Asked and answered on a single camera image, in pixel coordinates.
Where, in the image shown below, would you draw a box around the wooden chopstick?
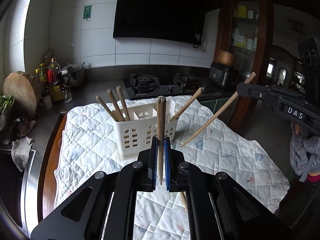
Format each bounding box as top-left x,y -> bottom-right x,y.
170,87 -> 204,121
180,192 -> 188,210
157,96 -> 167,185
180,71 -> 257,148
116,85 -> 131,121
107,89 -> 125,121
96,95 -> 118,122

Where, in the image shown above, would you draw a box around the grey gloved hand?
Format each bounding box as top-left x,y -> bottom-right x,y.
290,123 -> 319,176

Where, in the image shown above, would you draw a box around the white quilted cloth mat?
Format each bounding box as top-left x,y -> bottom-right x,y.
53,95 -> 291,240

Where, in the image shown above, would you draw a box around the black rice cooker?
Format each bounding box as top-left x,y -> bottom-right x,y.
209,62 -> 239,87

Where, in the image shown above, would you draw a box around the green cabinet drawers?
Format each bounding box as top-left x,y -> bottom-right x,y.
200,98 -> 239,126

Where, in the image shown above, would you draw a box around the copper pot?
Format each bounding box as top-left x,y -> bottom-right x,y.
217,50 -> 238,67

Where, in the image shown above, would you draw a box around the grey dish rag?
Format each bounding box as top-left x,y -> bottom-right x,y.
11,137 -> 34,172

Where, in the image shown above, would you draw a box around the white plastic utensil holder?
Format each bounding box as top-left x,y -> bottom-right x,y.
112,100 -> 179,160

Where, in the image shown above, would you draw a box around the small white seasoning jar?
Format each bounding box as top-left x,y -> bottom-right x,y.
41,90 -> 53,109

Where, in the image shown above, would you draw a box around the cooking oil bottle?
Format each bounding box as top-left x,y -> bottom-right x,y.
48,57 -> 65,101

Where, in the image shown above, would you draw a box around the steel bowl of greens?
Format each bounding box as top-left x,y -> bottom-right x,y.
0,95 -> 15,131

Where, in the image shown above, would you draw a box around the silver pressure cooker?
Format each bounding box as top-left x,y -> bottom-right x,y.
61,63 -> 84,87

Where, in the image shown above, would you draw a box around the black gas stove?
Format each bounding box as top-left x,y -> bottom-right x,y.
123,73 -> 206,100

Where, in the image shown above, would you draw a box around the round wooden cutting board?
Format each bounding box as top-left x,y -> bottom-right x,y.
2,71 -> 40,118

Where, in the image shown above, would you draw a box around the yellow cap sauce bottle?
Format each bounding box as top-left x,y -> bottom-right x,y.
40,63 -> 48,84

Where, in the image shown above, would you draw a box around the black range hood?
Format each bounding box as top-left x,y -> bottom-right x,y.
113,0 -> 220,46

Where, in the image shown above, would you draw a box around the wall power socket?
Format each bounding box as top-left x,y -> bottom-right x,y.
199,41 -> 207,51

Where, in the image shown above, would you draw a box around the green wall hook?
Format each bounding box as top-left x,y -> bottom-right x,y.
82,5 -> 92,21

